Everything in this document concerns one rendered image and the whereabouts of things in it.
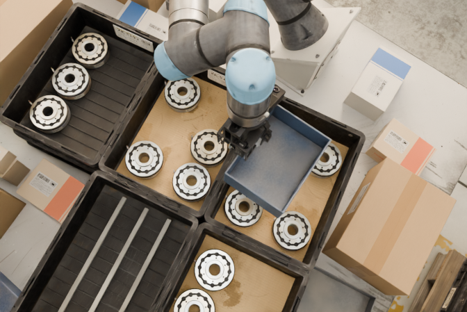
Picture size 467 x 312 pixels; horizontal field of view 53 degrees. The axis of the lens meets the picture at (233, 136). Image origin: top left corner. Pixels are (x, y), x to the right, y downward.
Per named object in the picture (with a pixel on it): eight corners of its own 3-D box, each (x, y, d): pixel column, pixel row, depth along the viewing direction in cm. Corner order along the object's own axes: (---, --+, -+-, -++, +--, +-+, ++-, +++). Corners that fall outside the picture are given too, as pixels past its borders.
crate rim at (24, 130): (77, 4, 137) (75, -1, 134) (169, 47, 134) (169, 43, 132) (-3, 120, 124) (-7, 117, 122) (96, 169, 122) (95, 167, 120)
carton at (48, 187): (25, 197, 139) (15, 192, 132) (51, 164, 142) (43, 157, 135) (69, 226, 137) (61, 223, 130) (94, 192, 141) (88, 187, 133)
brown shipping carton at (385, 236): (368, 170, 148) (387, 156, 133) (430, 209, 145) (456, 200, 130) (321, 251, 139) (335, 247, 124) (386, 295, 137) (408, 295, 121)
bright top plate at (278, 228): (285, 203, 127) (285, 203, 127) (317, 224, 126) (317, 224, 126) (266, 235, 124) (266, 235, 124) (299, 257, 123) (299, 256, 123)
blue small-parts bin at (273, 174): (271, 113, 112) (275, 102, 106) (324, 148, 110) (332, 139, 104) (222, 180, 107) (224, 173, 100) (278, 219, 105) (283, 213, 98)
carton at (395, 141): (364, 153, 150) (372, 146, 143) (384, 126, 153) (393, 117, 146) (406, 184, 147) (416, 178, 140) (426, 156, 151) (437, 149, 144)
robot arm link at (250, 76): (275, 40, 72) (279, 90, 69) (269, 74, 83) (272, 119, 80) (224, 42, 72) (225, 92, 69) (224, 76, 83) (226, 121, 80)
